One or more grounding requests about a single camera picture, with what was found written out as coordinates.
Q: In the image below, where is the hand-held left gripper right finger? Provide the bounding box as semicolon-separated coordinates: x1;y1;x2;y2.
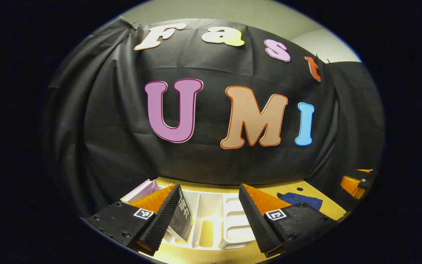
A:
238;183;340;258

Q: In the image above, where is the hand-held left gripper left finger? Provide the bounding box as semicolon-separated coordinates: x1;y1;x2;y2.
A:
83;183;181;257

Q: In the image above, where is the black and white book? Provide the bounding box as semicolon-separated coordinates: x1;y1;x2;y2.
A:
167;189;194;242

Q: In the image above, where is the pink book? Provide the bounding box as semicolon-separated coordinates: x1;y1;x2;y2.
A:
121;179;160;204

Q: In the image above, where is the white plastic bookshelf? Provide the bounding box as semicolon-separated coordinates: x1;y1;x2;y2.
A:
158;185;257;251

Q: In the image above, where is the black backdrop cloth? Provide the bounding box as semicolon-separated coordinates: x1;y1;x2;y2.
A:
44;16;385;220

